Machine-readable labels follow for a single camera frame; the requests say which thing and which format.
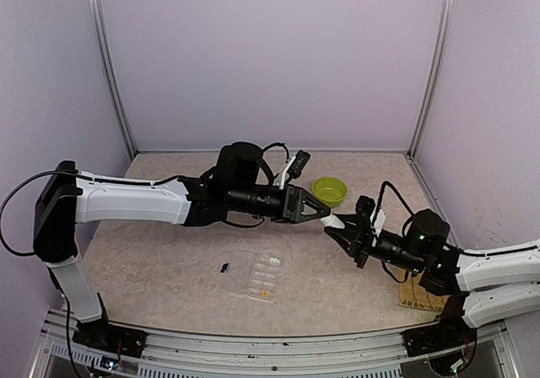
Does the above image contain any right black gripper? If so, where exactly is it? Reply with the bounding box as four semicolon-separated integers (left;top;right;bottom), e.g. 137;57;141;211
324;214;425;275

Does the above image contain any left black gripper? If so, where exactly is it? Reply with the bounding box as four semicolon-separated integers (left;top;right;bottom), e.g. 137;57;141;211
229;185;332;227

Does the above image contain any small white pill bottle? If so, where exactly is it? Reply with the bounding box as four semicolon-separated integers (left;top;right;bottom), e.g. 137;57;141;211
321;213;345;229

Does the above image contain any clear plastic pill organizer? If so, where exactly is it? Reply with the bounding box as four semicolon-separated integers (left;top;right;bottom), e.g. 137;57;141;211
219;249;284;301

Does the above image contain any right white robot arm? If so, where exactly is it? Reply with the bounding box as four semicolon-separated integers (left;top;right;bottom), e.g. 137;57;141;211
322;209;539;348

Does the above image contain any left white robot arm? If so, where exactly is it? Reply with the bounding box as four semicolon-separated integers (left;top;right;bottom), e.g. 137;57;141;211
33;142;332;348

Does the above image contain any green plastic bowl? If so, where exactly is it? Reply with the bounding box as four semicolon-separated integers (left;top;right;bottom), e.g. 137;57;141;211
311;176;348;208

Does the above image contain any woven bamboo tray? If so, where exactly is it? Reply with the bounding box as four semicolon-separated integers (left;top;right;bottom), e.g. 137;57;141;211
398;276;448;312

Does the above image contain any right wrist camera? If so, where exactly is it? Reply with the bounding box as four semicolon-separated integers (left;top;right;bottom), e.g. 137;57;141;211
355;196;386;237

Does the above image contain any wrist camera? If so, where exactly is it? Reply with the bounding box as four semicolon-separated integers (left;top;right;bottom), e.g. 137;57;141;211
355;196;386;237
273;150;311;190

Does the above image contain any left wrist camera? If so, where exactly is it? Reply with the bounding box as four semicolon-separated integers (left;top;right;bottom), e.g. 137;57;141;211
273;150;311;190

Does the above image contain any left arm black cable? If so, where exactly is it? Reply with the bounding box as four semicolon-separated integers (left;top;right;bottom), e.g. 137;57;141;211
261;141;292;164

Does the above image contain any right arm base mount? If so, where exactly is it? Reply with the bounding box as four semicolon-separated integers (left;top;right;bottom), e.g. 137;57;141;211
402;316;478;357

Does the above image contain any aluminium front rail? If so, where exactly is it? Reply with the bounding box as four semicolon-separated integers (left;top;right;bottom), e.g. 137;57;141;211
27;308;522;378

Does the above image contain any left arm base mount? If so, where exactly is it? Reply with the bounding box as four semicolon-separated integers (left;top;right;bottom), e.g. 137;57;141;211
73;294;148;359

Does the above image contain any right aluminium frame post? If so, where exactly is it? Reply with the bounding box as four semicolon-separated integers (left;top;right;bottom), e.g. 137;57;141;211
408;0;455;161

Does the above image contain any aluminium frame post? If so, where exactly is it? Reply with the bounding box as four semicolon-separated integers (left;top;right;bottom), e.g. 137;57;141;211
408;0;455;161
88;0;138;161

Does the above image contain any left aluminium frame post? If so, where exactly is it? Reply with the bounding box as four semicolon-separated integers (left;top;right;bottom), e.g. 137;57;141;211
88;0;138;161

